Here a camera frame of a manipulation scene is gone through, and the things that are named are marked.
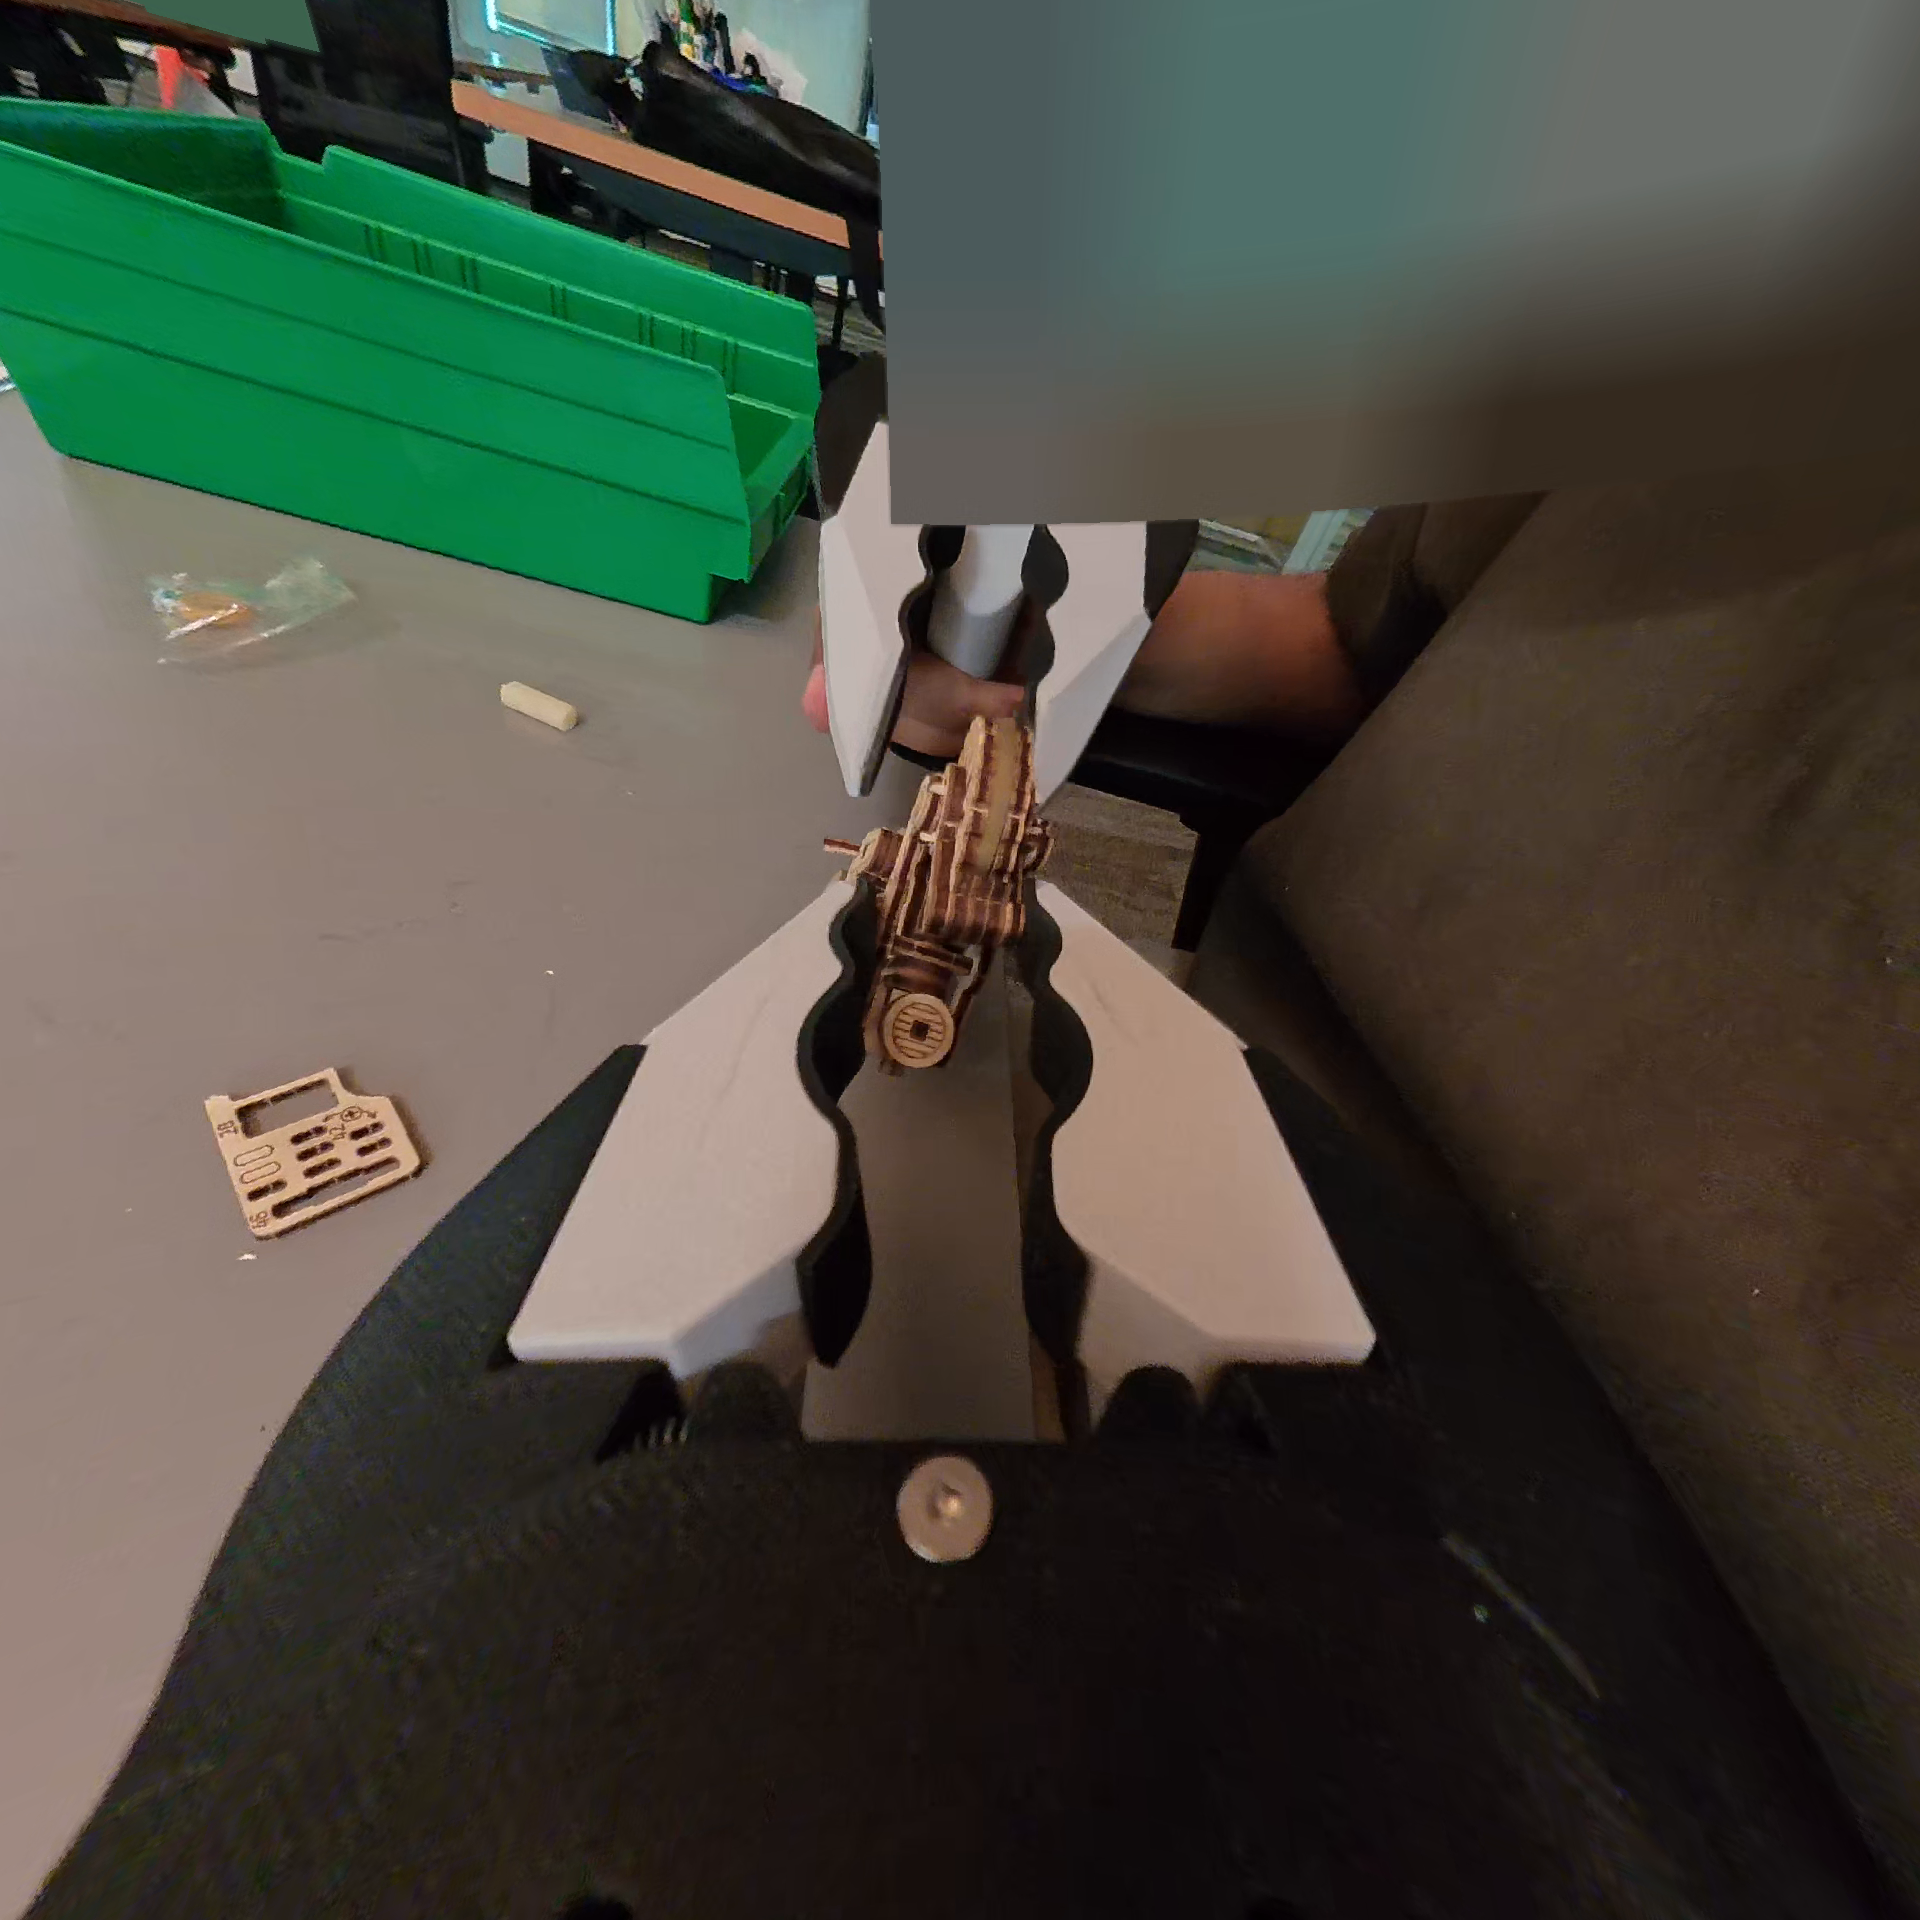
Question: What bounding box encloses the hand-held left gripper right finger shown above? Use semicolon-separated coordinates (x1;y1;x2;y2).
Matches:
1021;882;1381;1374

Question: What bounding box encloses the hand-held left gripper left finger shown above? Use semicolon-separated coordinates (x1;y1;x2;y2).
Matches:
507;882;880;1374

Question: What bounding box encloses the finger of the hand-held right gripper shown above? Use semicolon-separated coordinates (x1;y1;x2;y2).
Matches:
815;423;965;799
1021;521;1157;806

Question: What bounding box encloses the wooden puzzle model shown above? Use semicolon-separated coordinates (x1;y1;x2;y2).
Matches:
822;711;1055;1078

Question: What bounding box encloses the person's right forearm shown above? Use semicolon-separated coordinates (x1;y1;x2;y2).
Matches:
1117;565;1366;735

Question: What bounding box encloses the grey desk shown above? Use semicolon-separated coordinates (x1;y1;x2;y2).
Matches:
0;377;1084;1911

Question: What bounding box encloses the wooden top desk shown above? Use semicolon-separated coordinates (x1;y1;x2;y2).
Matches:
452;81;883;323

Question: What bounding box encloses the person's right hand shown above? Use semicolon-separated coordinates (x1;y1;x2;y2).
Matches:
891;660;1040;759

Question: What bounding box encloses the black office chair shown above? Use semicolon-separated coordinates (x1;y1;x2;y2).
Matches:
1071;707;1352;960

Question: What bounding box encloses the slotted wooden puzzle piece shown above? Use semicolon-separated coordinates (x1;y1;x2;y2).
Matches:
209;1068;431;1241

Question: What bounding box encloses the person's brown shirt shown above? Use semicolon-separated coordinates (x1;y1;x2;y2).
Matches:
1184;480;1920;1920

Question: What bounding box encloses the black bag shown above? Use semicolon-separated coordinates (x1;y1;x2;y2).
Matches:
638;35;883;227

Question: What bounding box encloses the green plastic bin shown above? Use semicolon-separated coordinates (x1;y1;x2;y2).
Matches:
0;98;822;624

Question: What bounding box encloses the clear plastic bag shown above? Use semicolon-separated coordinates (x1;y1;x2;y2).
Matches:
150;556;358;666

